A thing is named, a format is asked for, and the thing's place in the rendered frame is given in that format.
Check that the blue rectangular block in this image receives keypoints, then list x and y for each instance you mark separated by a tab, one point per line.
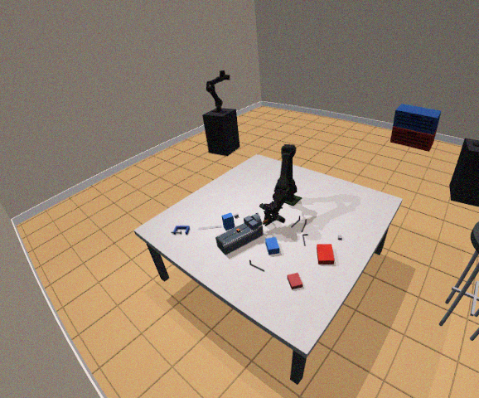
228	221

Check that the red rectangular block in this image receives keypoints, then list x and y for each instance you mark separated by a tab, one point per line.
325	254
294	281

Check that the blue cube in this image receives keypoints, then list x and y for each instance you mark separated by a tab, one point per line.
272	245

